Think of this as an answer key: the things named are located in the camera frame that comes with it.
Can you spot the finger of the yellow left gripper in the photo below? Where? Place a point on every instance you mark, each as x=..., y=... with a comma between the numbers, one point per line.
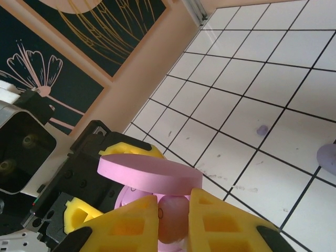
x=131, y=150
x=78, y=218

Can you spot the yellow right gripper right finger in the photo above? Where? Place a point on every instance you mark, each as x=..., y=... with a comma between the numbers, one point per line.
x=225, y=231

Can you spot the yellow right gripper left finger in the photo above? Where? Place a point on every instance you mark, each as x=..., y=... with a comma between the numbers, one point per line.
x=118, y=231

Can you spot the lilac earbud charging case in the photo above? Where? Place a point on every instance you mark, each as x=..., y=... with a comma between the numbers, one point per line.
x=149, y=170

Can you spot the small lilac ear tip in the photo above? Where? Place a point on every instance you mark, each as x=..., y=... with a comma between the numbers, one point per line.
x=262, y=130

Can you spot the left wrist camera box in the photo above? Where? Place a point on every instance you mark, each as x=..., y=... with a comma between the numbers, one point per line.
x=23, y=147

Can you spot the aluminium corner post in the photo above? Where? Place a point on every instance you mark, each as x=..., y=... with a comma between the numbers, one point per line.
x=197, y=10

